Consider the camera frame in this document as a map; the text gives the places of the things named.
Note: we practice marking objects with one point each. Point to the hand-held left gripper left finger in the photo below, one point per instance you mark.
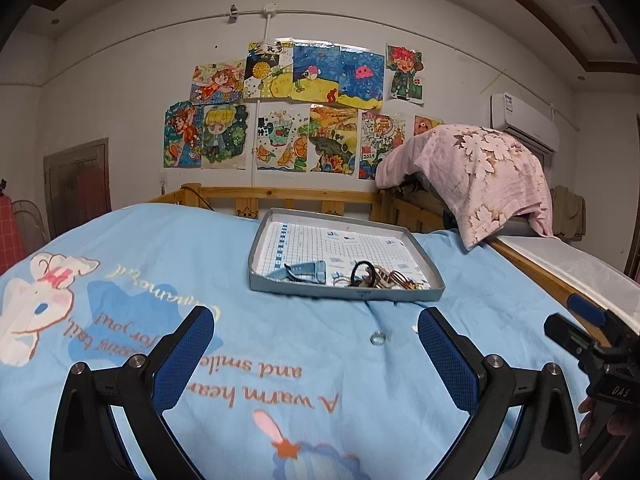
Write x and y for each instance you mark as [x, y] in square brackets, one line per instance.
[185, 355]

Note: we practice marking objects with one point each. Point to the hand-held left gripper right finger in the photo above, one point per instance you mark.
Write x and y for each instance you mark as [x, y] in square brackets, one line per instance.
[445, 360]

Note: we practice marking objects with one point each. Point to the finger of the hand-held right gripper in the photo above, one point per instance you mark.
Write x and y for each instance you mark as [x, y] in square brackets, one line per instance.
[567, 332]
[587, 307]

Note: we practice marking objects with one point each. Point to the grey cardboard tray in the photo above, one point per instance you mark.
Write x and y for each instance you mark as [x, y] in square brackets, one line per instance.
[350, 250]

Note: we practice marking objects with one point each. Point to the person's right hand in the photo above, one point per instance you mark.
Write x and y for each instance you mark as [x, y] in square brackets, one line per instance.
[622, 425]

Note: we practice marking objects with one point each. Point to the white mattress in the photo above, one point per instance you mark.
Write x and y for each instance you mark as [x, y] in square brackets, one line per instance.
[575, 270]

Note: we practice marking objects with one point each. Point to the olive jacket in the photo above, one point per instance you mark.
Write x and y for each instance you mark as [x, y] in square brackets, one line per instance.
[570, 212]

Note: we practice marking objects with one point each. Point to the beige square watch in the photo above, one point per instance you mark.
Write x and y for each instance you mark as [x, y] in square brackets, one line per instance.
[381, 275]

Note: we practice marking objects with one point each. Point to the blue printed bedsheet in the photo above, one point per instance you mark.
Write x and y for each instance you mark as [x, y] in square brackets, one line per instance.
[300, 345]

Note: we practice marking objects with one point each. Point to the blue hair clip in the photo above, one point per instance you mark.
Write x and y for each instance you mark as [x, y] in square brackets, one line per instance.
[300, 270]

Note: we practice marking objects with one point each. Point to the pink floral blanket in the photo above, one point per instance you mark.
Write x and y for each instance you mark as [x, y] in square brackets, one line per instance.
[480, 175]

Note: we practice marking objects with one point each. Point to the brown wooden door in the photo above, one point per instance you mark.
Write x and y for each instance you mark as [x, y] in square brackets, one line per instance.
[77, 190]

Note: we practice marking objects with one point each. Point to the white air conditioner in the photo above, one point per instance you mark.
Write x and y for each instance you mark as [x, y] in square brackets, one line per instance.
[525, 120]

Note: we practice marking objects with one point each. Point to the red cloth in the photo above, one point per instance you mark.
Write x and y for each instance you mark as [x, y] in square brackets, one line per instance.
[9, 230]

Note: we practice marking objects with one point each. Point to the wooden bed frame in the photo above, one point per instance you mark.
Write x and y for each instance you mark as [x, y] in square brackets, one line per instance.
[300, 197]

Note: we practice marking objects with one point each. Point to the group of wall drawings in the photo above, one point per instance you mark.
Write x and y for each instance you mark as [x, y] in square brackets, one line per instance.
[325, 110]

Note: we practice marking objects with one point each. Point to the white wall conduit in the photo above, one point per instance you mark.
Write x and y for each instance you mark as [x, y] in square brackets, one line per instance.
[270, 9]

